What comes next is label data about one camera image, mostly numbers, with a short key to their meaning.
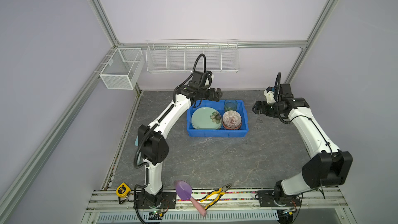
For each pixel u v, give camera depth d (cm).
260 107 74
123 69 102
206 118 102
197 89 64
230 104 102
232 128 89
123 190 75
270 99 75
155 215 72
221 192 75
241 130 89
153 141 48
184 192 77
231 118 94
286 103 58
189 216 71
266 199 73
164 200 74
